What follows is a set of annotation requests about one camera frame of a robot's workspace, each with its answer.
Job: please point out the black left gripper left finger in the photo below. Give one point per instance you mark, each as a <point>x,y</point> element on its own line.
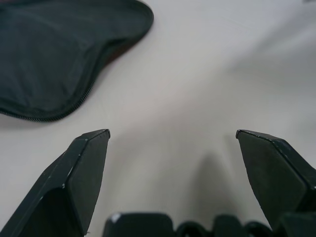
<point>61,187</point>

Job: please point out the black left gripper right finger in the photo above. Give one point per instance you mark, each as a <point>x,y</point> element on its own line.
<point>274,172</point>

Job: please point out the dark fabric pouch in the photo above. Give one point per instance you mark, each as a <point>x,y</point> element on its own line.
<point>44,61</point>

